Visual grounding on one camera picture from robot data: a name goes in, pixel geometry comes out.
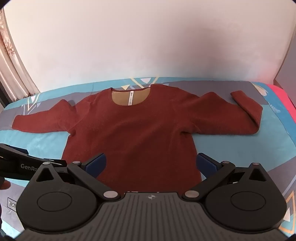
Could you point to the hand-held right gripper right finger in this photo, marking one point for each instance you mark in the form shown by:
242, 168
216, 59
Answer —
205, 162

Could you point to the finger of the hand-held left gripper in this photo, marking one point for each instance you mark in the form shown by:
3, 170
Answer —
16, 150
56, 161

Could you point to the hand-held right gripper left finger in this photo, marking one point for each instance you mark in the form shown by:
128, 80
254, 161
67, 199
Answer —
96, 163

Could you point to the dark red sweater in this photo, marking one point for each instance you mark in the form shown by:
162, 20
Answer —
138, 129

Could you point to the person's left hand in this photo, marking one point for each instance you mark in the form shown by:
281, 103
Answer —
5, 183

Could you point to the patterned blue grey bed sheet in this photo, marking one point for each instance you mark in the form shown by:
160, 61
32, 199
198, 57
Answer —
219, 143

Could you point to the beige patterned curtain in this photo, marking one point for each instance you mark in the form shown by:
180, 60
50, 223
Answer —
13, 69

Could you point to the pink cloth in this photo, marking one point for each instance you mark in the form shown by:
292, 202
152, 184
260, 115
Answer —
286, 97

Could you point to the brown bed board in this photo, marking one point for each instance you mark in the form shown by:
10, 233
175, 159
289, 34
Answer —
288, 74

